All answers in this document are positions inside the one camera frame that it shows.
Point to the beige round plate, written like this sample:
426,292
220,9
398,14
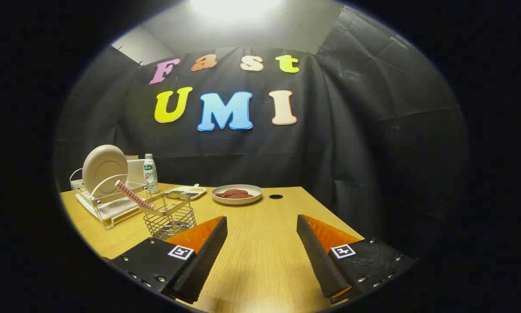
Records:
104,169

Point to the white divided tray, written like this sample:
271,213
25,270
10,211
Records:
186,192

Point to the white toaster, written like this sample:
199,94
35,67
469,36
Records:
136,171

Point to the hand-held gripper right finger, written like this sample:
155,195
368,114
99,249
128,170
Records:
319,256

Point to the beige plate with patties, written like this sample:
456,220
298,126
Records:
243,200

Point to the white bottle with green label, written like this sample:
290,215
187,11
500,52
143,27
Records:
150,176

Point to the brown meat patty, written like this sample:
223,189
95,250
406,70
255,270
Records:
245,196
236,192

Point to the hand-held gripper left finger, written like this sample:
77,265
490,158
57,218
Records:
208,256

